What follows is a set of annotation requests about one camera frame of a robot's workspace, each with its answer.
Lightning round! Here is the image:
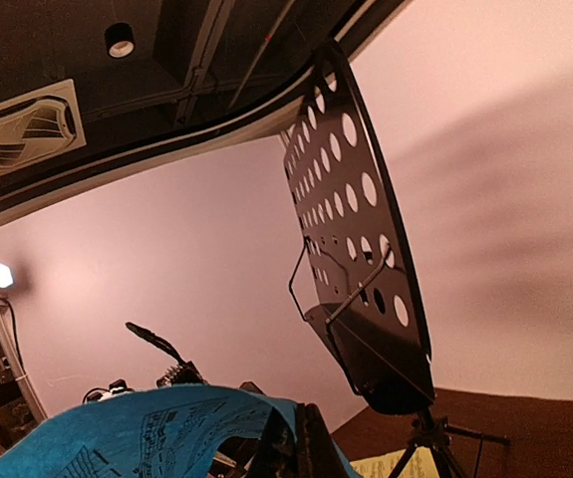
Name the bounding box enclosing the blue sheet music page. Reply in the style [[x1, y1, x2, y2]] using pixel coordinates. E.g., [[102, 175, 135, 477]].
[[0, 382, 362, 478]]

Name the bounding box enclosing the black music stand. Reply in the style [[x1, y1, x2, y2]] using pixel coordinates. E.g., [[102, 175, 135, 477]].
[[279, 40, 511, 478]]

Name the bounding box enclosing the yellow sheet music page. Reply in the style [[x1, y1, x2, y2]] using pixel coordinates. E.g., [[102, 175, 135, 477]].
[[351, 447, 438, 478]]

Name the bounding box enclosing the black ceiling spotlight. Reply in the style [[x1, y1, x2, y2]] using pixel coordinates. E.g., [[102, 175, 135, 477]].
[[104, 22, 136, 59]]

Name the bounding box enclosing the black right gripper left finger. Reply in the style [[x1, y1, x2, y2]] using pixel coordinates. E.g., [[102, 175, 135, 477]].
[[125, 322, 201, 386]]

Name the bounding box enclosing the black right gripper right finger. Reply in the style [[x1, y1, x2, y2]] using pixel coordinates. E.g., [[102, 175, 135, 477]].
[[253, 404, 350, 478]]

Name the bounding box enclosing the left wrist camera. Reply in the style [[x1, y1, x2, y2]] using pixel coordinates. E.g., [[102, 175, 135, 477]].
[[82, 378, 134, 404]]

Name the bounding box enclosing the ceiling air vent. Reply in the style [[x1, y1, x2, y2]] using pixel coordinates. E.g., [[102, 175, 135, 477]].
[[0, 79, 87, 176]]

